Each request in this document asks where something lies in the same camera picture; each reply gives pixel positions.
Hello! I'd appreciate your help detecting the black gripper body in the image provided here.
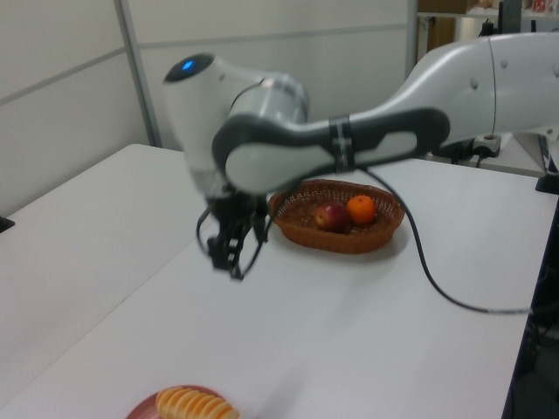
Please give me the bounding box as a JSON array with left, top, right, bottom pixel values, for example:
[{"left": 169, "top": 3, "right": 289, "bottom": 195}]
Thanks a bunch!
[{"left": 208, "top": 193, "right": 268, "bottom": 240}]

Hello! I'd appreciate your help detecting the red toy apple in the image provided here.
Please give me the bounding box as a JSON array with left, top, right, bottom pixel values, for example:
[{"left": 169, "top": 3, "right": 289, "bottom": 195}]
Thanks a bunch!
[{"left": 314, "top": 201, "right": 350, "bottom": 233}]

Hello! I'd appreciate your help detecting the toy orange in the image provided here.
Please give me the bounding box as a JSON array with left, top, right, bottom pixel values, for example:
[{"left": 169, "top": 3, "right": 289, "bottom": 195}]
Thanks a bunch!
[{"left": 346, "top": 195, "right": 377, "bottom": 226}]

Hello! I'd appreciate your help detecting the striped toy bread roll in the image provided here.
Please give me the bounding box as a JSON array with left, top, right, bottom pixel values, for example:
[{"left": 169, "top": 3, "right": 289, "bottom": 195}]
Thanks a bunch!
[{"left": 155, "top": 386, "right": 240, "bottom": 419}]

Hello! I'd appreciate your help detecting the brown woven basket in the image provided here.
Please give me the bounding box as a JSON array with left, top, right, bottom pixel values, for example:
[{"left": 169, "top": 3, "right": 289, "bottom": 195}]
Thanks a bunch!
[{"left": 267, "top": 178, "right": 407, "bottom": 255}]

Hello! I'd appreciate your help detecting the pink plate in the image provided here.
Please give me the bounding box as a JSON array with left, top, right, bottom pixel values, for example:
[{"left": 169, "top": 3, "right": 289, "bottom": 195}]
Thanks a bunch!
[{"left": 125, "top": 383, "right": 239, "bottom": 419}]

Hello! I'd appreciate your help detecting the black device behind table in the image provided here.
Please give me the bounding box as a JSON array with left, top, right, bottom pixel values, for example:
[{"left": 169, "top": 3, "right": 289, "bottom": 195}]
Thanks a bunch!
[{"left": 431, "top": 139, "right": 477, "bottom": 165}]

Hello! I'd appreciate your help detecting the white power strip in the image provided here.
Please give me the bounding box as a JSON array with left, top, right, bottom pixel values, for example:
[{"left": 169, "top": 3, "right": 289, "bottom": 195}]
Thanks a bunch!
[{"left": 473, "top": 134, "right": 502, "bottom": 159}]

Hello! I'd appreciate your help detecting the brown wooden board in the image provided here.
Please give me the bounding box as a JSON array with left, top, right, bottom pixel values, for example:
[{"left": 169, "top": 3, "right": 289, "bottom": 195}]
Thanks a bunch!
[{"left": 425, "top": 17, "right": 455, "bottom": 52}]

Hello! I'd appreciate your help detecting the cardboard box on shelf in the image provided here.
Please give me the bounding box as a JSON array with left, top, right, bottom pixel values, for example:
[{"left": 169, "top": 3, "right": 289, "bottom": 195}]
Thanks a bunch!
[{"left": 418, "top": 0, "right": 477, "bottom": 13}]

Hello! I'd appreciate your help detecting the black table clamp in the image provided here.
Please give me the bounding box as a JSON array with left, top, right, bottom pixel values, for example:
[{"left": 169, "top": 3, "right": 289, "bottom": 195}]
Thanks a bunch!
[{"left": 535, "top": 172, "right": 559, "bottom": 194}]

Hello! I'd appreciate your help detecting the white shelf board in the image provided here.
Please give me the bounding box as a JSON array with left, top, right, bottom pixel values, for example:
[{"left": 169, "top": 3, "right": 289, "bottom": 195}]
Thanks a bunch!
[{"left": 417, "top": 9, "right": 559, "bottom": 21}]

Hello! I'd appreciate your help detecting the dark vertical column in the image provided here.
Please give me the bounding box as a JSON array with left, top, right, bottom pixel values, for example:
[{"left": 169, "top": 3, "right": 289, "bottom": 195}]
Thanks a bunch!
[{"left": 497, "top": 0, "right": 523, "bottom": 35}]

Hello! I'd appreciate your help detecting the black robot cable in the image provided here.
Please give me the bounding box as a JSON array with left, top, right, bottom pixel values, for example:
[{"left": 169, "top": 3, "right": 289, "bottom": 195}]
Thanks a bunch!
[{"left": 195, "top": 168, "right": 536, "bottom": 314}]

